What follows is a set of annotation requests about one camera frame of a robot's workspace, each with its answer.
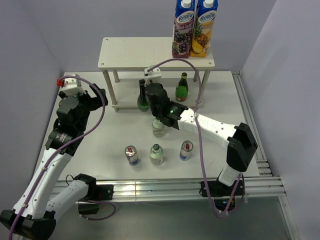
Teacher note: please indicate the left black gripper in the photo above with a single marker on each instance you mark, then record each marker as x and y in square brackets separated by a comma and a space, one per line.
[97, 94]

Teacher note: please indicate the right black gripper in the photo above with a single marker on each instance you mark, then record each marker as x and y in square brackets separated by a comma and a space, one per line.
[143, 97]

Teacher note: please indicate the green Perrier labelled bottle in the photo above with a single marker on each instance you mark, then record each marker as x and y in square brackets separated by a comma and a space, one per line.
[142, 102]

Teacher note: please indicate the dark green gold-cap bottle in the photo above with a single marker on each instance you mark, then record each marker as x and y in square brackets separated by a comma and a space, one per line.
[182, 88]

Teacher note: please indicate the clear bottle green cap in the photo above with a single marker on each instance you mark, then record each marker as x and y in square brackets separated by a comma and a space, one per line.
[158, 128]
[156, 154]

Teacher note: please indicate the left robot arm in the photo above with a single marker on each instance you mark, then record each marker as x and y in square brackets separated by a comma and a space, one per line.
[35, 215]

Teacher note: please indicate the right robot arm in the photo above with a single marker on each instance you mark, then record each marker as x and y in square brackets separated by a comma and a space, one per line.
[238, 140]

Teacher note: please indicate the beige two-tier shelf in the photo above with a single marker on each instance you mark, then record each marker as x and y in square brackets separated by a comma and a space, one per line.
[123, 60]

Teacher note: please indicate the left silver blue can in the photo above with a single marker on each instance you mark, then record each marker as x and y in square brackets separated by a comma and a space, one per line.
[131, 155]

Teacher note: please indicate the silver blue can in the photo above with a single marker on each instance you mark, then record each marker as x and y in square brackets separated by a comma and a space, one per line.
[186, 149]
[131, 155]

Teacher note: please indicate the clear bottle green cap front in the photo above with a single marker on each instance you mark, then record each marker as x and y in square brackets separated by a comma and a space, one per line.
[156, 154]

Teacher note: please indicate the right silver blue can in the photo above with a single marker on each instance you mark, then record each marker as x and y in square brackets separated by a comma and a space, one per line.
[186, 149]

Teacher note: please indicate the red grape juice carton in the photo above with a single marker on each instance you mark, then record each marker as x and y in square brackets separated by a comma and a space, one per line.
[183, 26]

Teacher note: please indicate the pineapple juice carton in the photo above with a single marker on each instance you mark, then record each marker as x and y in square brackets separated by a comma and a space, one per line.
[206, 11]

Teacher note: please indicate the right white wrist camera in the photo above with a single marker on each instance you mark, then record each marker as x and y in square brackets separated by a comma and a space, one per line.
[152, 76]

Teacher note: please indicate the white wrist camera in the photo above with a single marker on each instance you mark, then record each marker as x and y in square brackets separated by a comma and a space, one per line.
[152, 76]
[71, 86]

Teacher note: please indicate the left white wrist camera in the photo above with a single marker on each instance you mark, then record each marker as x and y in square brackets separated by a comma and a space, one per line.
[71, 86]

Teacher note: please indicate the aluminium rail frame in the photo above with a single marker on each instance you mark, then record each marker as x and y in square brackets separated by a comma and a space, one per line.
[101, 154]

